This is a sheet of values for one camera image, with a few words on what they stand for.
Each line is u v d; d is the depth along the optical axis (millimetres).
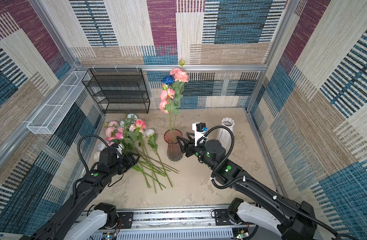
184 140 616
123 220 730
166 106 726
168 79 740
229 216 659
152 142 992
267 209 444
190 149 594
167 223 733
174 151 851
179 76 715
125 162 715
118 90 1112
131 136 1003
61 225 427
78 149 644
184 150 606
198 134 583
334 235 503
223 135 862
